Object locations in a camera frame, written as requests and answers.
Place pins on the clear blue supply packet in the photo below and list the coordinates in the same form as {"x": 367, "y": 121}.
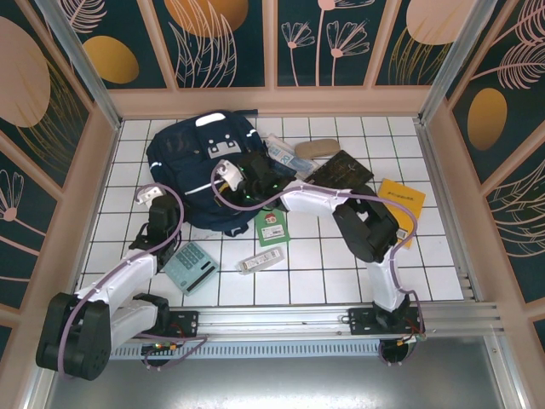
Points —
{"x": 289, "y": 159}

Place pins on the navy blue backpack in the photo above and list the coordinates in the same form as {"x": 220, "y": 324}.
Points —
{"x": 179, "y": 170}

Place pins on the green notebook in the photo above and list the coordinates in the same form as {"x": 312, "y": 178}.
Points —
{"x": 272, "y": 230}

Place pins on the teal calculator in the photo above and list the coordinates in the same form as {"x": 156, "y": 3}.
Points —
{"x": 191, "y": 266}

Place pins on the tan pencil case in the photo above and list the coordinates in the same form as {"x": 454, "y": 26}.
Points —
{"x": 317, "y": 147}

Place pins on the clear plastic refill box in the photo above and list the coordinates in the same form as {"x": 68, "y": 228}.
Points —
{"x": 259, "y": 260}

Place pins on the black book gold print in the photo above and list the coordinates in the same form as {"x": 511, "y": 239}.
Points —
{"x": 345, "y": 170}

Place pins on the yellow book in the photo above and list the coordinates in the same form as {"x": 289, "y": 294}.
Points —
{"x": 402, "y": 196}

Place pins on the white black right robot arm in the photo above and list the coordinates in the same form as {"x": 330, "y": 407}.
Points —
{"x": 315, "y": 198}

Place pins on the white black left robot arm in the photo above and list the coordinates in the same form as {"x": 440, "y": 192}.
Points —
{"x": 123, "y": 272}

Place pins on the left power connector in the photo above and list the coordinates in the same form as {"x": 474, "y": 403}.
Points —
{"x": 164, "y": 347}

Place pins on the power connector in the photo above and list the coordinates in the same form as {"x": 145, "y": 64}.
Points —
{"x": 164, "y": 347}
{"x": 411, "y": 338}

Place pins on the grey metal sheet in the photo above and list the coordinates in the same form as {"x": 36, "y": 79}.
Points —
{"x": 272, "y": 383}

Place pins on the right power connector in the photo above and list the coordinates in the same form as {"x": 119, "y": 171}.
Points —
{"x": 411, "y": 338}

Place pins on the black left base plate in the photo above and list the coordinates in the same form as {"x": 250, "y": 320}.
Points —
{"x": 187, "y": 319}

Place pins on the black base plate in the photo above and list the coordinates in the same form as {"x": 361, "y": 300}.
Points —
{"x": 359, "y": 319}
{"x": 187, "y": 319}

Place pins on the aluminium mounting rail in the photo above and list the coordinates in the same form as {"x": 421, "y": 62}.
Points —
{"x": 272, "y": 319}

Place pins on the aluminium frame post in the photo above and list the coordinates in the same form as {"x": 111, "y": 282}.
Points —
{"x": 81, "y": 64}
{"x": 455, "y": 55}

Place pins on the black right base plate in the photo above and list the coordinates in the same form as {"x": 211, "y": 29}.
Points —
{"x": 359, "y": 319}

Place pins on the aluminium side rail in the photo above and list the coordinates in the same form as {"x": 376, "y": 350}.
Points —
{"x": 447, "y": 204}

